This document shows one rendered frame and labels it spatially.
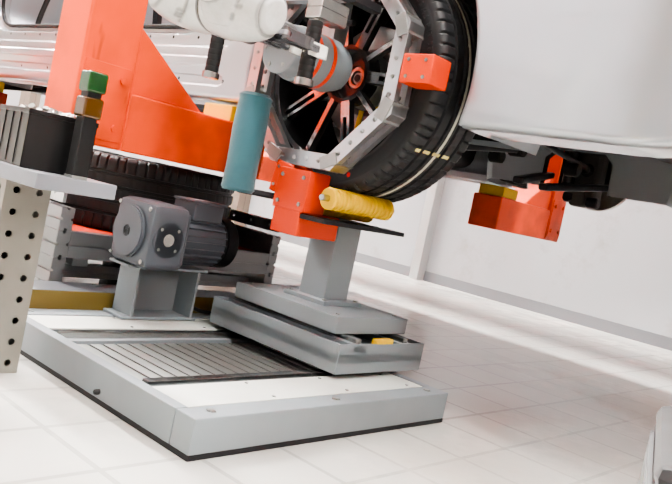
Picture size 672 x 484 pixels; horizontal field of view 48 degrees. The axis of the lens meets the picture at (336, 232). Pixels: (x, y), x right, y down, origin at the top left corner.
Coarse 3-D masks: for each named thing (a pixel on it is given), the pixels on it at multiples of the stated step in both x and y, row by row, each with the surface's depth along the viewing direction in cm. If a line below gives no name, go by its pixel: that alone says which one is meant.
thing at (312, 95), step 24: (360, 24) 226; (360, 48) 202; (384, 48) 196; (288, 96) 221; (312, 96) 213; (336, 96) 208; (360, 96) 200; (288, 120) 218; (312, 120) 227; (312, 144) 210; (336, 144) 230
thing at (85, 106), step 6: (78, 96) 146; (84, 96) 145; (78, 102) 146; (84, 102) 144; (90, 102) 145; (96, 102) 146; (102, 102) 147; (78, 108) 146; (84, 108) 144; (90, 108) 145; (96, 108) 146; (102, 108) 147; (78, 114) 145; (84, 114) 144; (90, 114) 145; (96, 114) 146
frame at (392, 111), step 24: (384, 0) 184; (408, 0) 187; (408, 24) 178; (408, 48) 179; (264, 72) 217; (384, 96) 181; (408, 96) 183; (384, 120) 180; (264, 144) 207; (288, 144) 209; (360, 144) 186; (312, 168) 202; (336, 168) 191
